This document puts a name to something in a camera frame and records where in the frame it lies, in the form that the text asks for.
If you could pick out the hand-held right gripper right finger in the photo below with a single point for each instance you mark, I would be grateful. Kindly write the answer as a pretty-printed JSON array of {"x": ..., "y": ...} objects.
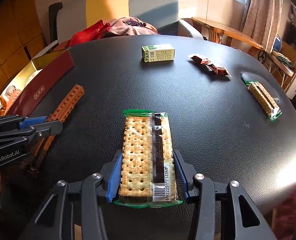
[{"x": 181, "y": 177}]

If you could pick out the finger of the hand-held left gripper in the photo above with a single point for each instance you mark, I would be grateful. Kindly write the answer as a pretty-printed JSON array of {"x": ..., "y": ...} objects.
[
  {"x": 50, "y": 128},
  {"x": 30, "y": 122}
]

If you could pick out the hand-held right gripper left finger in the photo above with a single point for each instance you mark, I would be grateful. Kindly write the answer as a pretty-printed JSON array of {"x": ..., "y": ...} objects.
[{"x": 114, "y": 177}]

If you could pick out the orange plastic rack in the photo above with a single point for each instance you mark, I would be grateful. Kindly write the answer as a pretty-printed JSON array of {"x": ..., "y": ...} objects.
[{"x": 70, "y": 101}]

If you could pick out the peach snack packet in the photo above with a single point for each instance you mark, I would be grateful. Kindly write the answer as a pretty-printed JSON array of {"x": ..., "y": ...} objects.
[{"x": 11, "y": 91}]

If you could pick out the green edged cracker packet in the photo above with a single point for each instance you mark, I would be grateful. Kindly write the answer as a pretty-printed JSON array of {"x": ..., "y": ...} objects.
[
  {"x": 263, "y": 100},
  {"x": 138, "y": 142}
]

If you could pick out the red box with gold lining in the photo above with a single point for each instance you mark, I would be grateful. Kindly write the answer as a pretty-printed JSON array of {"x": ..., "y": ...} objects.
[{"x": 45, "y": 80}]

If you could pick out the red garment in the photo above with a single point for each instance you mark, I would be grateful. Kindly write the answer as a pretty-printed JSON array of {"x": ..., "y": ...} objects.
[{"x": 88, "y": 33}]

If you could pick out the black chair back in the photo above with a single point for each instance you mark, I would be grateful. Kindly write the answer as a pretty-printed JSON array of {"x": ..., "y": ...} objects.
[{"x": 54, "y": 17}]

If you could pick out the brown sachet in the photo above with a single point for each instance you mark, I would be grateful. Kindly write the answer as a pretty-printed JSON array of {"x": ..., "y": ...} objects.
[
  {"x": 219, "y": 70},
  {"x": 200, "y": 59}
]

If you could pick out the small green and white box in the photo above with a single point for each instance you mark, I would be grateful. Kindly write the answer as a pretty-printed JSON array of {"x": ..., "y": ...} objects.
[{"x": 160, "y": 53}]

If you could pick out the wooden side table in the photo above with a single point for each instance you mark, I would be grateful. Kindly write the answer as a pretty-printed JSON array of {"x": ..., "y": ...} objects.
[{"x": 238, "y": 37}]

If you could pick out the grey and yellow armchair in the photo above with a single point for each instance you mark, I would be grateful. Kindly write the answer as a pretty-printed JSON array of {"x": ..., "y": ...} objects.
[{"x": 150, "y": 5}]

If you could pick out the blue chair back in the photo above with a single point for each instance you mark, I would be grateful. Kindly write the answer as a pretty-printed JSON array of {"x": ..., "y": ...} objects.
[{"x": 278, "y": 43}]

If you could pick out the beige patterned curtain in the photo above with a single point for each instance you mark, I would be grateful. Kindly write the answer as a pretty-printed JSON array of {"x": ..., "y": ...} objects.
[{"x": 260, "y": 10}]

